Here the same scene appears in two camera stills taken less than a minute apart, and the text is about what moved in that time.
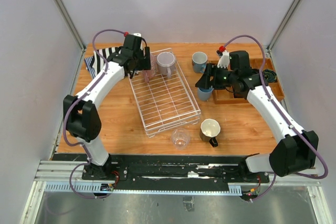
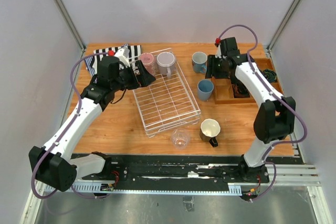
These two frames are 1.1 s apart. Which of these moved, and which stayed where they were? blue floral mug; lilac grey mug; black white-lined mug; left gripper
Moved: left gripper
Stayed: lilac grey mug; black white-lined mug; blue floral mug
